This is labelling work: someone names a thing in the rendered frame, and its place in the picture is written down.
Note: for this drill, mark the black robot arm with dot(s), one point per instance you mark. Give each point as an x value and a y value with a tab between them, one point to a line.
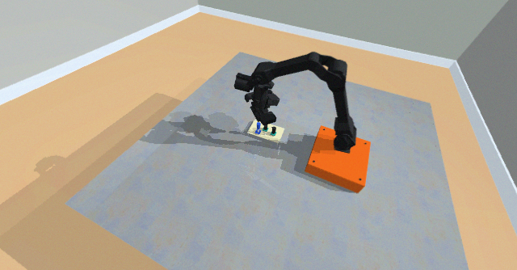
334	76

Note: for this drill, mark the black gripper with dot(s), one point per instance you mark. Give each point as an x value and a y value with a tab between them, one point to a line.
259	108

